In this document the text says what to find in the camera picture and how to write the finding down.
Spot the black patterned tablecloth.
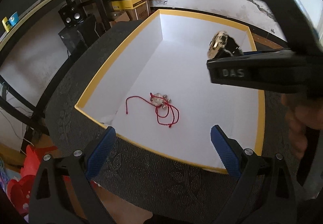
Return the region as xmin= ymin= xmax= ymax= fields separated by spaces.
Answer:
xmin=45 ymin=21 xmax=298 ymax=223

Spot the black speaker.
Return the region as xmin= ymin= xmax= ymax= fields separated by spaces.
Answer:
xmin=58 ymin=3 xmax=86 ymax=28

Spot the red string silver charm bracelet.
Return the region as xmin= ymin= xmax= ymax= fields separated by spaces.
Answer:
xmin=125 ymin=92 xmax=180 ymax=128

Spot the right hand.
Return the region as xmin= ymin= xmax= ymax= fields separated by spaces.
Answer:
xmin=281 ymin=94 xmax=322 ymax=161

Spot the black metal shelf desk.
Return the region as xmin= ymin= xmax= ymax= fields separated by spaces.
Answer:
xmin=0 ymin=0 xmax=113 ymax=154

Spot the yellow flat box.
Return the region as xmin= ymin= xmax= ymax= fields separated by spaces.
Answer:
xmin=109 ymin=0 xmax=146 ymax=11

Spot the yellow white cardboard box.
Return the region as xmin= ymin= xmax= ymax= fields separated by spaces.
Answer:
xmin=75 ymin=9 xmax=265 ymax=173

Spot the gold watch black strap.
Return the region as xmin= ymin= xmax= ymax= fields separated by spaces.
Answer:
xmin=207 ymin=30 xmax=244 ymax=60

